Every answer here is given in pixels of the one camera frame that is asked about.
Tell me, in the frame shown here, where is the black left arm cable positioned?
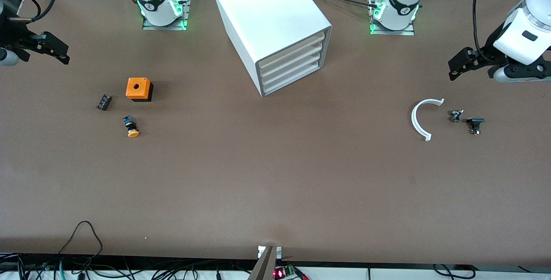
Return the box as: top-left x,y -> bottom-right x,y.
473,0 -> 494,55

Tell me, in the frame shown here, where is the white plastic bin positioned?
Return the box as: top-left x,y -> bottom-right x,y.
258,42 -> 324,81

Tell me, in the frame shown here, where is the black curved cable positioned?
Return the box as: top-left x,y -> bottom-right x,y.
433,264 -> 477,280

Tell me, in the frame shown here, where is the white drawer cabinet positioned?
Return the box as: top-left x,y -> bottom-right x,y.
212,0 -> 333,98

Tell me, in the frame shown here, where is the cream white cabinet drawer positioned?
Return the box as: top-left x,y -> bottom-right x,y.
261,60 -> 323,95
257,33 -> 325,72
260,51 -> 324,88

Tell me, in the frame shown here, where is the grey camera mounting beam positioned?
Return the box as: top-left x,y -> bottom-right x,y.
248,246 -> 282,280

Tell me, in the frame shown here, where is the aluminium arm base plate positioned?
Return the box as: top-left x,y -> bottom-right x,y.
142,0 -> 191,31
369,0 -> 416,36

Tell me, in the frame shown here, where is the circuit board with red light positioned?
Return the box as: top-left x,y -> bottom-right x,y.
273,264 -> 309,280

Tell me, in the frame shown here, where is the white curved plastic bracket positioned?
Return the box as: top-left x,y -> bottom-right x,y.
411,98 -> 445,142

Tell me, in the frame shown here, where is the black looped cable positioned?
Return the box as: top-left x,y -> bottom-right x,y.
58,221 -> 104,280

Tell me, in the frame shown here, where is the orange button box black base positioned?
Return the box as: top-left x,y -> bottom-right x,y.
126,77 -> 154,102

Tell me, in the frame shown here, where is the orange push button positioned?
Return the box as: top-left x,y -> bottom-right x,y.
122,116 -> 141,138

